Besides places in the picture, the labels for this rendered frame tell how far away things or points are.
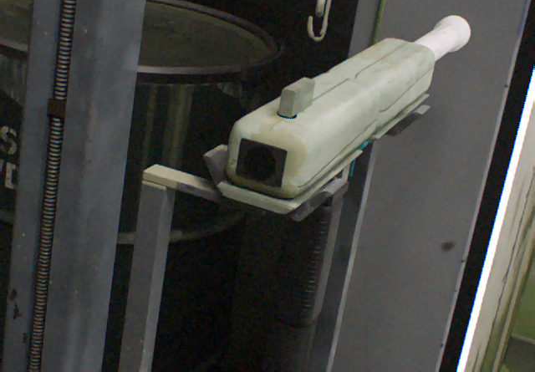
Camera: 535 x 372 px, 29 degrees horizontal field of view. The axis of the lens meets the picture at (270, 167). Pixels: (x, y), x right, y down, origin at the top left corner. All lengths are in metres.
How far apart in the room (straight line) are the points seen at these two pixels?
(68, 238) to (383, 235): 0.53
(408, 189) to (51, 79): 0.55
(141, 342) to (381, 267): 0.60
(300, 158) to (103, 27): 0.20
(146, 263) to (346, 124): 0.15
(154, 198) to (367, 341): 0.68
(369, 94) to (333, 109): 0.06
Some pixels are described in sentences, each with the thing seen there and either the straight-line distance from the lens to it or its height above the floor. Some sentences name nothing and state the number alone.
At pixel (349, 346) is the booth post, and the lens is 1.27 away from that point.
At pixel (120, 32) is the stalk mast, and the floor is 1.14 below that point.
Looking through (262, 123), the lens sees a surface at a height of 1.14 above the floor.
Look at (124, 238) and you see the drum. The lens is 1.72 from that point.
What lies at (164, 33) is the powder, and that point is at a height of 0.86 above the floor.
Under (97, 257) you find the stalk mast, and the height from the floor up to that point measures 0.97.
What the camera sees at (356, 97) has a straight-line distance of 0.65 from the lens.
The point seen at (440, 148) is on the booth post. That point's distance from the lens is 1.16.
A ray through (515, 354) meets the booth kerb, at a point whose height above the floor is 0.12.
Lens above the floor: 1.31
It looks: 20 degrees down
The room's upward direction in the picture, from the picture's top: 10 degrees clockwise
